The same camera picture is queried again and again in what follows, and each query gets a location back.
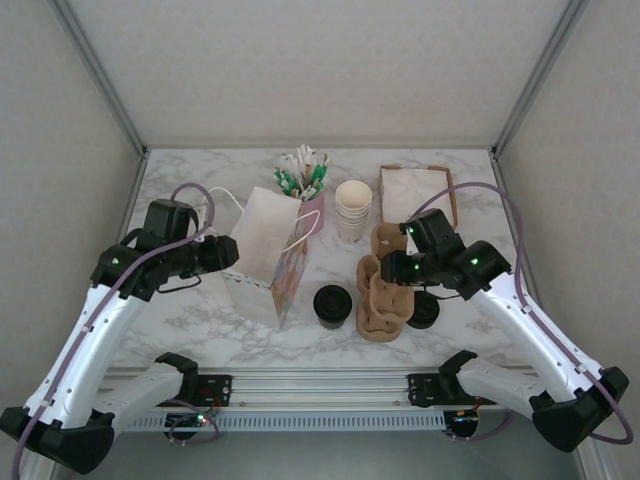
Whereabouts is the patterned paper gift bag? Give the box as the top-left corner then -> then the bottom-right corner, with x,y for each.
207,186 -> 324,329

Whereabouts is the wrinkled white napkin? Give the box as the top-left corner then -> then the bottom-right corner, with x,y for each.
382,167 -> 454,224

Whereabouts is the black lidded coffee cup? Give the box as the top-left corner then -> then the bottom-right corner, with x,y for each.
313,283 -> 354,327

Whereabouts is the brown cardboard tray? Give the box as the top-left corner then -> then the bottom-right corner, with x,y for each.
378,164 -> 460,236

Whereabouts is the black cup lid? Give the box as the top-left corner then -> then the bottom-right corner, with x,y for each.
407,294 -> 442,330

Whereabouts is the white napkin stack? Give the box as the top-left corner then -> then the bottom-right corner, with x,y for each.
381,167 -> 456,225

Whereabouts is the pink cup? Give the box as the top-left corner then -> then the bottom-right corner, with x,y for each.
298,191 -> 326,236

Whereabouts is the small electronics board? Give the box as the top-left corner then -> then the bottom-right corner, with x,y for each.
451,409 -> 481,436
165,412 -> 211,429

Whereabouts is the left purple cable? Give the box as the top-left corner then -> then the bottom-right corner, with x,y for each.
12,182 -> 221,480

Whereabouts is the purple cable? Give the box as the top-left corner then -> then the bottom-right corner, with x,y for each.
12,182 -> 221,480
402,182 -> 634,445

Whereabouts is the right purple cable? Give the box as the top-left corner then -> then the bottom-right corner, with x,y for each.
402,182 -> 634,445

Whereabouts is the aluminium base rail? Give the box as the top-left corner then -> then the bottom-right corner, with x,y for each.
99,369 -> 539,412

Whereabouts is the aluminium frame post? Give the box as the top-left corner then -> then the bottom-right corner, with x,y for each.
47,0 -> 151,157
489,0 -> 596,157

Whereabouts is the grey slotted cable duct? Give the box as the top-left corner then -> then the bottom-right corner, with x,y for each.
119,411 -> 446,432

